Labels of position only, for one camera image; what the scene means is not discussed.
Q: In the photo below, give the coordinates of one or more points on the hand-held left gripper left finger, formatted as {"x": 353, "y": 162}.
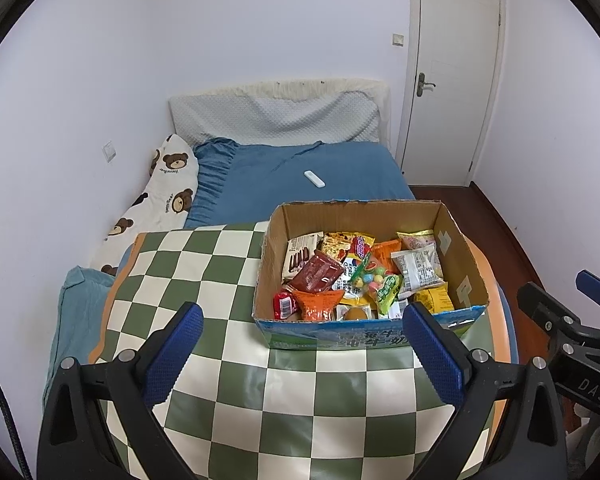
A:
{"x": 177, "y": 345}

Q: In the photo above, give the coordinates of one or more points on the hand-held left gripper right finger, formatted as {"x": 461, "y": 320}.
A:
{"x": 432, "y": 355}

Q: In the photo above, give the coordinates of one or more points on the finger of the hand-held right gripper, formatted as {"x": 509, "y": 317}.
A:
{"x": 547, "y": 310}
{"x": 597, "y": 287}

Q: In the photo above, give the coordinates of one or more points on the plain yellow snack packet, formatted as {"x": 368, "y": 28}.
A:
{"x": 437, "y": 300}

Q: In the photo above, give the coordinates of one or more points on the white black-text snack packet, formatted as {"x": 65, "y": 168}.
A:
{"x": 420, "y": 270}

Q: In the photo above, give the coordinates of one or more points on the green colourful candy packet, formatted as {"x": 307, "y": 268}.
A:
{"x": 380, "y": 285}

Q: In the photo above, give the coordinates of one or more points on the small brown cake packet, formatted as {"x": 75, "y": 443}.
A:
{"x": 355, "y": 314}

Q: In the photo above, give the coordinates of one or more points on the brown cardboard box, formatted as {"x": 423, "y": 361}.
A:
{"x": 325, "y": 337}

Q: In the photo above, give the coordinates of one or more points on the white blue snack packet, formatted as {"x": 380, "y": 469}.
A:
{"x": 351, "y": 280}

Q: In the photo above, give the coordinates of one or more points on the small red white snack packet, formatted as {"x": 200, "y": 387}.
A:
{"x": 285, "y": 305}

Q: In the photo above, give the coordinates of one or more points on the bright orange patterned snack packet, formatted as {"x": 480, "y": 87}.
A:
{"x": 320, "y": 305}

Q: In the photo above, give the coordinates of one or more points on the dark red snack packet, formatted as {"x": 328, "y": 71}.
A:
{"x": 317, "y": 272}

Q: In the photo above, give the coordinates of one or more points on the light blue cloth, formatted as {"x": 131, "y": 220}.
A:
{"x": 77, "y": 320}

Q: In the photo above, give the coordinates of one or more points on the plain orange snack packet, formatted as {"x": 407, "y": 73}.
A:
{"x": 385, "y": 255}

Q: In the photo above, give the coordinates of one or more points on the yellow-edged clear snack packet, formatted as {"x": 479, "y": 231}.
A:
{"x": 415, "y": 241}

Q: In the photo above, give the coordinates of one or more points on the green white checkered tablecloth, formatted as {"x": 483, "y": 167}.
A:
{"x": 280, "y": 400}

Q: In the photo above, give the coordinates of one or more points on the yellow red noodle snack packet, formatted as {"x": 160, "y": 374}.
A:
{"x": 342, "y": 245}

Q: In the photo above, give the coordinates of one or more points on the white brown wafer packet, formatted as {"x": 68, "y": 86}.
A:
{"x": 300, "y": 257}

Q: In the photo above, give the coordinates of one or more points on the bear print pillow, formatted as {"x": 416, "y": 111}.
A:
{"x": 165, "y": 195}

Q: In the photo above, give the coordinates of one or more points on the blue bed sheet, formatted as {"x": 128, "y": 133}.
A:
{"x": 290, "y": 190}

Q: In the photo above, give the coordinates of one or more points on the white remote control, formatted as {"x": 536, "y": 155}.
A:
{"x": 314, "y": 179}

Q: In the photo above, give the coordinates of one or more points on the white door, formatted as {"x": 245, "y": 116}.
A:
{"x": 450, "y": 85}

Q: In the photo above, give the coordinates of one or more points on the grey quilted cushion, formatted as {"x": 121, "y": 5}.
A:
{"x": 280, "y": 120}

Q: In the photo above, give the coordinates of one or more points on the cream fluffy headboard cover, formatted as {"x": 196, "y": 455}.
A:
{"x": 330, "y": 85}

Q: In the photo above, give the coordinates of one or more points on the white wall switch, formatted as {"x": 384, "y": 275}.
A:
{"x": 398, "y": 39}
{"x": 109, "y": 151}

